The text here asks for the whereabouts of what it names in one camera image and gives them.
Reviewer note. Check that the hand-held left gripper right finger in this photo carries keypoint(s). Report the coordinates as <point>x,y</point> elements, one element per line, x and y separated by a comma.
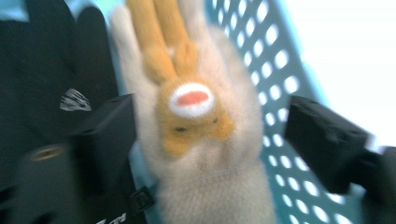
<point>327,146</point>

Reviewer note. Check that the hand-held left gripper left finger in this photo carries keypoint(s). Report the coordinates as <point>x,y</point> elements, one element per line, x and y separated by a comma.
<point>106,146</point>

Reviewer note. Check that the light blue plastic basket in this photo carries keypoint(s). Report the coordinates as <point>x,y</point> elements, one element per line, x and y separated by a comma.
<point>141,168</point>

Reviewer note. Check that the cream fuzzy glove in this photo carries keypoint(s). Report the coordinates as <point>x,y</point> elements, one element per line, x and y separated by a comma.
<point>205,174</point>

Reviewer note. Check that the black glove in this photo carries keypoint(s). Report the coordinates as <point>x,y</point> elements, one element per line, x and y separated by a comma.
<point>37,62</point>

